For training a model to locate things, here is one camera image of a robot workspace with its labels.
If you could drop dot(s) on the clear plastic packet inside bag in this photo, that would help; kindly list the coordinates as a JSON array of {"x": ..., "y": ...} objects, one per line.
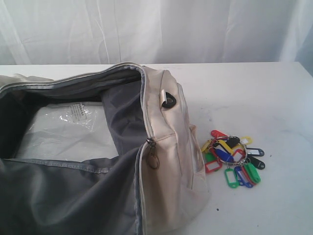
[{"x": 69, "y": 131}]

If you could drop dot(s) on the white backdrop curtain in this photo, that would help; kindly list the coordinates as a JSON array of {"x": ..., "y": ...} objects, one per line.
[{"x": 155, "y": 31}]

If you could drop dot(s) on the colourful key tag bunch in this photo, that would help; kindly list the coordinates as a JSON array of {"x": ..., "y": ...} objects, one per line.
[{"x": 241, "y": 161}]

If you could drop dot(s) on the cream duffel bag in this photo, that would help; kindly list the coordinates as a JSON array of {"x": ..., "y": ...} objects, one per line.
[{"x": 155, "y": 184}]

